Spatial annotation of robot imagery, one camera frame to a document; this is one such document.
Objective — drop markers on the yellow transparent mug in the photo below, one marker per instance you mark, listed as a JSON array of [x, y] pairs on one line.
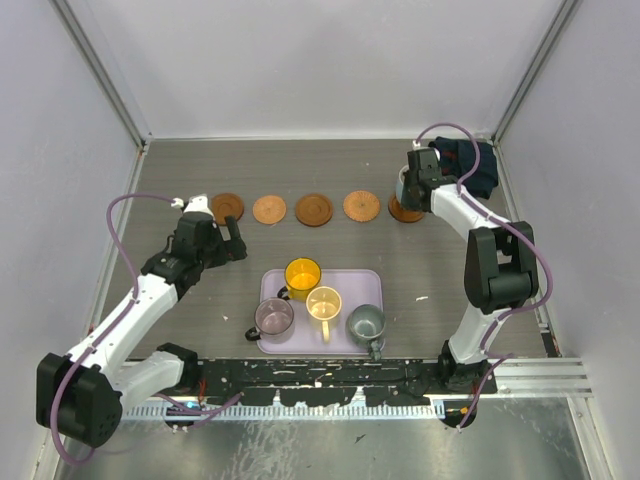
[[301, 275]]

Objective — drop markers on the large woven rattan coaster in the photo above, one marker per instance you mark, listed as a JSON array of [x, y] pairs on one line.
[[361, 206]]

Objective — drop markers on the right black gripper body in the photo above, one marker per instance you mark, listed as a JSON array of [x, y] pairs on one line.
[[407, 200]]

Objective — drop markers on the grey metallic mug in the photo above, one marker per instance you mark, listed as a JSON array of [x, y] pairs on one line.
[[365, 328]]

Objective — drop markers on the dark wooden coaster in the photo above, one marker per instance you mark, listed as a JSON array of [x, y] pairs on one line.
[[227, 204], [314, 210], [402, 215]]

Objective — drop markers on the purple transparent mug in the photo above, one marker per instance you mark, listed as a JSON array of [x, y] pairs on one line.
[[273, 322]]

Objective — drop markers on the lilac plastic tray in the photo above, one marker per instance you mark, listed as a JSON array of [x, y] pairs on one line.
[[356, 287]]

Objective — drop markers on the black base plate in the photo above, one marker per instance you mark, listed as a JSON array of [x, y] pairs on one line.
[[325, 382]]

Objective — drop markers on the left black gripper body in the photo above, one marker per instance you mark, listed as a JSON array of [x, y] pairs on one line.
[[220, 252]]

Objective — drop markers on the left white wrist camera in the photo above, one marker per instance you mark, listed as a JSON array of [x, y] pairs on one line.
[[196, 208]]

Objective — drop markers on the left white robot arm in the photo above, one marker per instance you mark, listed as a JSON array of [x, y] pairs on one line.
[[83, 394]]

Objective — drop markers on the small woven rattan coaster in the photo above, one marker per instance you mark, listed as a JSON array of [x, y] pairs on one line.
[[269, 209]]

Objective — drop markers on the cream mug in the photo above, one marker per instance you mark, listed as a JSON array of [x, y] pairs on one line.
[[323, 305]]

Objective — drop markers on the white slotted cable duct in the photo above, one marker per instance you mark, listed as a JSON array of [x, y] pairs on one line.
[[158, 410]]

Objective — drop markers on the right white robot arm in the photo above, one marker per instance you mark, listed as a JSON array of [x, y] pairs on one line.
[[500, 273]]

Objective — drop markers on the white and blue mug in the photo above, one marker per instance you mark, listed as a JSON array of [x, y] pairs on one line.
[[399, 188]]

